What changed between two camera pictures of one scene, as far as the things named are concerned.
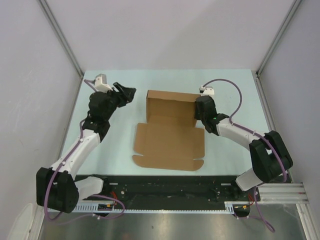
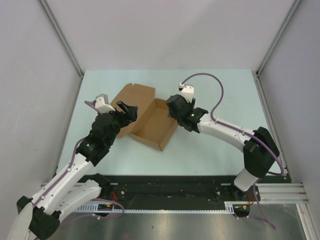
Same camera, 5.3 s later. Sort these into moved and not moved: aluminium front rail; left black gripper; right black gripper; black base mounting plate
Moved: left black gripper; right black gripper
Not moved: aluminium front rail; black base mounting plate
